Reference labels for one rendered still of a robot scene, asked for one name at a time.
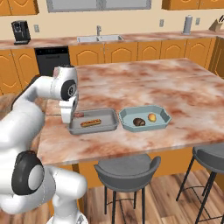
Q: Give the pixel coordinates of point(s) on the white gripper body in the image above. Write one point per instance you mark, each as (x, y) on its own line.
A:
(66, 114)

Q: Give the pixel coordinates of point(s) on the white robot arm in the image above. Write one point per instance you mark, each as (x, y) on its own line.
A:
(20, 125)

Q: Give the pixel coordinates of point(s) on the hot dog in bun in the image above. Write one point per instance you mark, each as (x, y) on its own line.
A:
(91, 122)

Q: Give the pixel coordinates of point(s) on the grey rectangular tupperware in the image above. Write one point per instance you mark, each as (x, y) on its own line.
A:
(108, 121)

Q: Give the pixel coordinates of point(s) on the yellow-orange mango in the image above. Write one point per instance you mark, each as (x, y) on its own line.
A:
(152, 117)

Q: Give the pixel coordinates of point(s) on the blue-grey octagonal tupperware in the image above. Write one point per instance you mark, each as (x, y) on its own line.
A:
(159, 116)

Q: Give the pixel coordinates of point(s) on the black dishwasher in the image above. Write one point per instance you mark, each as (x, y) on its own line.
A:
(52, 61)

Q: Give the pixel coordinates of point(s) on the orange base cupboards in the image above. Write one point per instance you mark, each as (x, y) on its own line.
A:
(17, 70)
(218, 58)
(140, 51)

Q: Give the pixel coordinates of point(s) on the grey bar stool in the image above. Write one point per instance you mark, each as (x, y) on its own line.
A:
(211, 157)
(125, 172)

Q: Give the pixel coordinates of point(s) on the steel sink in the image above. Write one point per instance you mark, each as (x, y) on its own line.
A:
(99, 38)

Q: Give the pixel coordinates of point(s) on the steel tap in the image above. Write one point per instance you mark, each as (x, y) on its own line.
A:
(99, 30)

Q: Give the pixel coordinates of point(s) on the black coffee machine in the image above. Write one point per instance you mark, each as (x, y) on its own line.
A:
(20, 32)

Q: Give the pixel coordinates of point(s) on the grey framed window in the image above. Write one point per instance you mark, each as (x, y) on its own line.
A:
(99, 4)

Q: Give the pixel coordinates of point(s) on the grey paper towel roll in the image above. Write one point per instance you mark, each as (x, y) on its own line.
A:
(187, 25)

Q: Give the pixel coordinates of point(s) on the wooden knife block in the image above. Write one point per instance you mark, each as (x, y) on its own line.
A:
(216, 26)

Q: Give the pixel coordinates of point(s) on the grey wall outlet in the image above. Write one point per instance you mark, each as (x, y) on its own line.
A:
(36, 28)
(161, 23)
(197, 21)

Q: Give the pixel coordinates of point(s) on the orange wall cupboards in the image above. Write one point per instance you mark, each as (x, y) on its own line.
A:
(20, 6)
(192, 3)

